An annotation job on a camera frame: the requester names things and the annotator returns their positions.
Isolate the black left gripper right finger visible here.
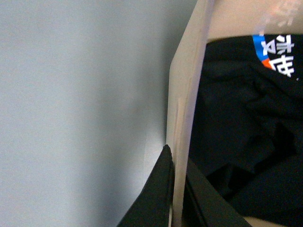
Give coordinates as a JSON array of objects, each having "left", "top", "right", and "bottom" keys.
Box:
[{"left": 185, "top": 159, "right": 250, "bottom": 227}]

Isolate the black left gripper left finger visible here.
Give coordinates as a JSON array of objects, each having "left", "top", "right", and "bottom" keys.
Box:
[{"left": 118, "top": 145, "right": 175, "bottom": 227}]

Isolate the black printed garment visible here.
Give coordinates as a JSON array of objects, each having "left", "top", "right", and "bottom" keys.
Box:
[{"left": 189, "top": 34, "right": 303, "bottom": 227}]

